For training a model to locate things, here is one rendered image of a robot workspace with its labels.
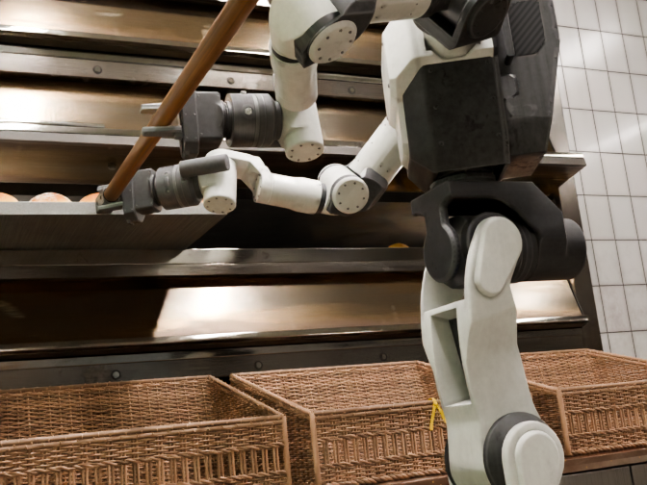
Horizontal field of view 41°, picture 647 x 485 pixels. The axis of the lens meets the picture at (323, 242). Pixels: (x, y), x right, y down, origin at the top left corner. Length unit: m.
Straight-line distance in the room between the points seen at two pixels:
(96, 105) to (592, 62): 1.71
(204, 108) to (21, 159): 0.82
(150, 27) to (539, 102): 1.24
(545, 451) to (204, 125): 0.74
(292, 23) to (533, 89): 0.48
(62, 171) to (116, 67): 0.33
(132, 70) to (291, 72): 1.11
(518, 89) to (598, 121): 1.58
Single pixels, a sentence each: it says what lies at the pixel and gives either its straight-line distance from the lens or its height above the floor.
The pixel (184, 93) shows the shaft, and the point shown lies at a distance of 1.28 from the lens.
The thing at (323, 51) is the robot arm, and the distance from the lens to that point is 1.22.
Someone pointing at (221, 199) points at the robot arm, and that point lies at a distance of 1.70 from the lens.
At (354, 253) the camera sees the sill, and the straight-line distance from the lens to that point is 2.41.
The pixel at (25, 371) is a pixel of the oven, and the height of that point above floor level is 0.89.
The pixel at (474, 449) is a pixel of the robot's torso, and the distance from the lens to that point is 1.44.
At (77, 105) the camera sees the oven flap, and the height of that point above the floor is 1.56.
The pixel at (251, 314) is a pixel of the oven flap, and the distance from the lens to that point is 2.25.
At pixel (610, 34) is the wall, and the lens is 3.28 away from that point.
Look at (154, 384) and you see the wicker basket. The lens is 2.12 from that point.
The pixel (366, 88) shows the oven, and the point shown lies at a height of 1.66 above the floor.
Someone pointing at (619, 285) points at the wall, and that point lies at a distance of 2.94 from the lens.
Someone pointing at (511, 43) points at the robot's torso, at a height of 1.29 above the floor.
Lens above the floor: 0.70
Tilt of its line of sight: 12 degrees up
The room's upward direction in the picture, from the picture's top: 6 degrees counter-clockwise
